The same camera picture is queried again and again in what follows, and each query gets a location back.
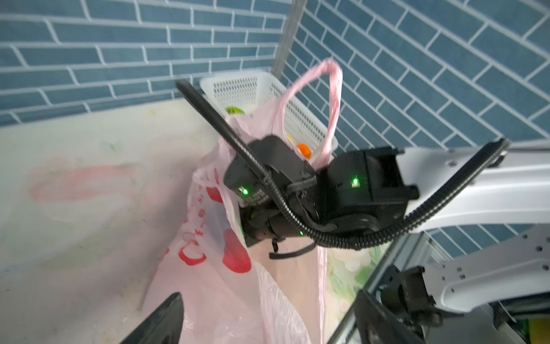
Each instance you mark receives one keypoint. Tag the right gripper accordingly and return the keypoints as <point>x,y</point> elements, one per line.
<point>275,189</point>

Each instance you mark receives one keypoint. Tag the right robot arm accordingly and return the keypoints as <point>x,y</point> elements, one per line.
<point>367,198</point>

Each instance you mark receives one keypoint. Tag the pink plastic bag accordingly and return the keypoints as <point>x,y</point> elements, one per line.
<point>232,294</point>

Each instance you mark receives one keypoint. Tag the white perforated plastic basket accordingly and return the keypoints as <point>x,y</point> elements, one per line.
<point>254,89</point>

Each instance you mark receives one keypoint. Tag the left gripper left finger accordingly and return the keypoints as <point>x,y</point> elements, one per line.
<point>163,325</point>

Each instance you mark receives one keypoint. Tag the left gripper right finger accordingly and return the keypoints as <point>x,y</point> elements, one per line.
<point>376,324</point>

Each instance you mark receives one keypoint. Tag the orange tangerine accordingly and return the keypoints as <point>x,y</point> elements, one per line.
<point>305,150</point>

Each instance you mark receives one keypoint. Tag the light green bumpy fruit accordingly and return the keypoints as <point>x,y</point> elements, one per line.
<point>234,111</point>

